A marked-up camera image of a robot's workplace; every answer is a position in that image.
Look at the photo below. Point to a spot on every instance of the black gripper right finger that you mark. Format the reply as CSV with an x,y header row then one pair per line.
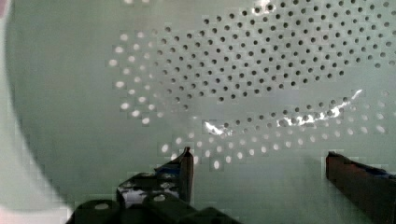
x,y
364,189

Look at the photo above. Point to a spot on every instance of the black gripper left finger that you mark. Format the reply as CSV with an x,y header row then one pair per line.
x,y
174,177

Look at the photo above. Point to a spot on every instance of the green plastic strainer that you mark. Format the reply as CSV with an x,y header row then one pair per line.
x,y
260,91

